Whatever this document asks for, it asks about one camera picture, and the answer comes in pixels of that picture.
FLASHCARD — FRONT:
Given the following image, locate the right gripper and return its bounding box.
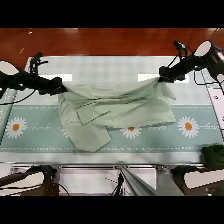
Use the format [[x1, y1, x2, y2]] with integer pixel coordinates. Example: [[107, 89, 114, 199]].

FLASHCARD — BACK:
[[158, 64, 187, 84]]

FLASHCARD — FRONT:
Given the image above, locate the silver frame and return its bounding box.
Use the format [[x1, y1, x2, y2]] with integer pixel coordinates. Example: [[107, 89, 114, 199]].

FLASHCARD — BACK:
[[0, 161, 224, 197]]

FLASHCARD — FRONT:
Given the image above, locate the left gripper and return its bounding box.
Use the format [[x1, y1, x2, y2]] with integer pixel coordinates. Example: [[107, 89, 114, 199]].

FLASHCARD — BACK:
[[37, 76, 69, 97]]

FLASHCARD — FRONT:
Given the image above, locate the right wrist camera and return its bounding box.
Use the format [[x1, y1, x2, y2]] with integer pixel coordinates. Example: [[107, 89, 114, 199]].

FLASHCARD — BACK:
[[172, 40, 188, 62]]

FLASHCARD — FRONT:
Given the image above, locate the dark green garment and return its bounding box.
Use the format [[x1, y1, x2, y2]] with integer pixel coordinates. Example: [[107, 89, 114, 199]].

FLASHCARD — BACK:
[[200, 143, 224, 172]]

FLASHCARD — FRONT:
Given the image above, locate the pale green T-shirt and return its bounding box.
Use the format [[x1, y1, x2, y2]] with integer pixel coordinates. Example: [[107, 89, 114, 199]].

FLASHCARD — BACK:
[[57, 77, 178, 154]]

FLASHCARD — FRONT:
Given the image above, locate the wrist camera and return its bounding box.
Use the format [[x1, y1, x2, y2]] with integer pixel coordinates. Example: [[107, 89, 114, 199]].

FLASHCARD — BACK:
[[29, 51, 50, 76], [172, 40, 188, 62]]

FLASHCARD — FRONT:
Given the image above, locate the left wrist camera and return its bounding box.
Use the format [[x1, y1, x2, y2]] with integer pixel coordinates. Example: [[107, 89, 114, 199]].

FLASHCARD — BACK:
[[29, 51, 50, 76]]

